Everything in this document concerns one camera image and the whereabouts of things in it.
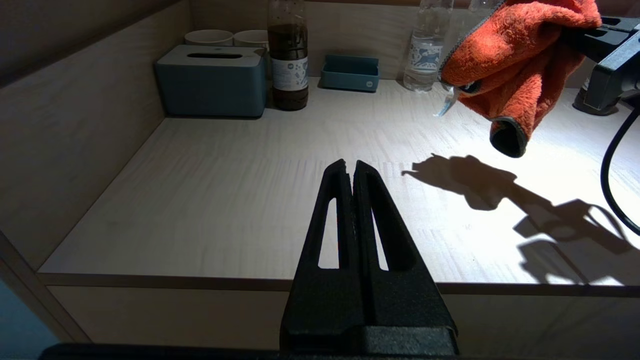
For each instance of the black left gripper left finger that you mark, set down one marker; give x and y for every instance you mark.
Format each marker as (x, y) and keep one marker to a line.
(325, 300)

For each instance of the white paper cup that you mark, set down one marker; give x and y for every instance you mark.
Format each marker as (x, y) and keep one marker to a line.
(208, 37)
(251, 38)

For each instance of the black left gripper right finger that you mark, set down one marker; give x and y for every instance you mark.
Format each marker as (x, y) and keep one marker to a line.
(400, 300)

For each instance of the orange fluffy cloth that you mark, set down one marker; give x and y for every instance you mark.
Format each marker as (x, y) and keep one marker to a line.
(510, 60)

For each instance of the small blue plastic tray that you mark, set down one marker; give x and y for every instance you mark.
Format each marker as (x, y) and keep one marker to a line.
(350, 77)

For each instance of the dark drink bottle white label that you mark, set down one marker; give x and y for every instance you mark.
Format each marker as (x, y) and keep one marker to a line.
(288, 75)
(580, 102)

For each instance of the blue-grey tissue box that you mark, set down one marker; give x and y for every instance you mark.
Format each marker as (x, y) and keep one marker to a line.
(210, 85)

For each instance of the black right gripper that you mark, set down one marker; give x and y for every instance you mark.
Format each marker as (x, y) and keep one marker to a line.
(615, 75)

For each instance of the clear water bottle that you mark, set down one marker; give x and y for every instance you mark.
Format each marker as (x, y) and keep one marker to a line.
(480, 4)
(424, 55)

